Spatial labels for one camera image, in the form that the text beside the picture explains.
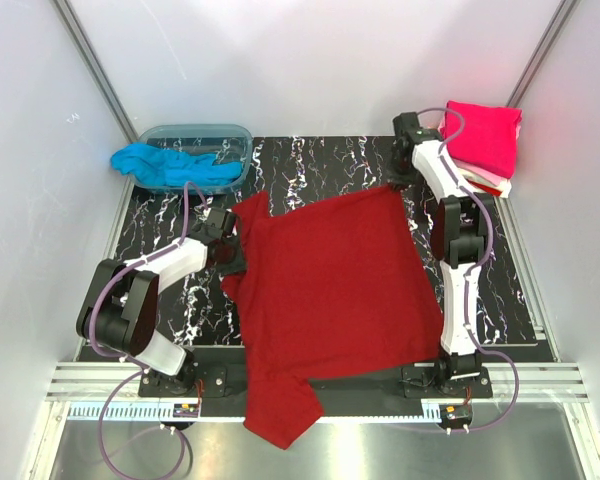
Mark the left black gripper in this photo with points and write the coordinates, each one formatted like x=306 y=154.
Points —
x=239 y=265

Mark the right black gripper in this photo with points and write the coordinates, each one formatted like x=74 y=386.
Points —
x=402 y=182

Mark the dark red t shirt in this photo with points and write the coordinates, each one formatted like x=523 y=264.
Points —
x=333 y=289

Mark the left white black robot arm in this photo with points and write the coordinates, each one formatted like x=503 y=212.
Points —
x=119 y=314

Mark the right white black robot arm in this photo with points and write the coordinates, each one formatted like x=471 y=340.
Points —
x=461 y=240

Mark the folded red t shirt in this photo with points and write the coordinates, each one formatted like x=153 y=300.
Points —
x=484 y=188

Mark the folded light pink t shirt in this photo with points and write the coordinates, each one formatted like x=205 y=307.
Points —
x=481 y=175

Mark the folded magenta t shirt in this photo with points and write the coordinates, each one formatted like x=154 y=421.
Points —
x=489 y=139

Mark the folded white t shirt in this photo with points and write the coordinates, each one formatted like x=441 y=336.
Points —
x=505 y=191

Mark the black marble pattern mat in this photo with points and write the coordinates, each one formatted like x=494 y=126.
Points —
x=297 y=171

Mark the clear blue plastic bin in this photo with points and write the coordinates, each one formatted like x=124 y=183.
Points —
x=229 y=143

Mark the blue t shirt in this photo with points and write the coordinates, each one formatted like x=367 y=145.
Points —
x=166 y=168

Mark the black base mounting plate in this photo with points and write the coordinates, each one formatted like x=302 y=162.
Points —
x=217 y=377

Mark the aluminium front rail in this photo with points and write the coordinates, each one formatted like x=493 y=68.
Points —
x=538 y=382

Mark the right aluminium frame post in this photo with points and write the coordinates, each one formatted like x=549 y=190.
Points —
x=556 y=25

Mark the aluminium frame post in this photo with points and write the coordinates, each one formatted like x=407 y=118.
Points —
x=556 y=25
x=88 y=54

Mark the left aluminium frame post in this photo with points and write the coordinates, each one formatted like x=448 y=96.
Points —
x=88 y=54

